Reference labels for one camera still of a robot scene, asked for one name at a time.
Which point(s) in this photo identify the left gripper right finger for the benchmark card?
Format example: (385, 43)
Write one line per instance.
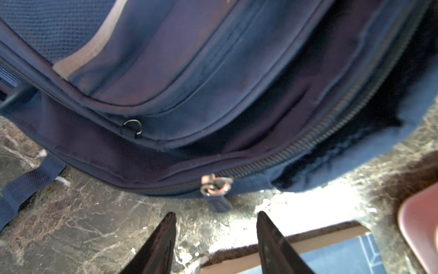
(276, 253)

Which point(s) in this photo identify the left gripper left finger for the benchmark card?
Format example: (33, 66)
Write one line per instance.
(156, 255)

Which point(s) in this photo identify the navy blue student backpack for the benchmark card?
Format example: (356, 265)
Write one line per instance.
(206, 99)

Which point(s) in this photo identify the right navy blue notebook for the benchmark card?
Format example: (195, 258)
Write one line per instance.
(351, 250)

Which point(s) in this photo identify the pink pencil case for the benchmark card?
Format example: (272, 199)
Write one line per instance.
(418, 222)

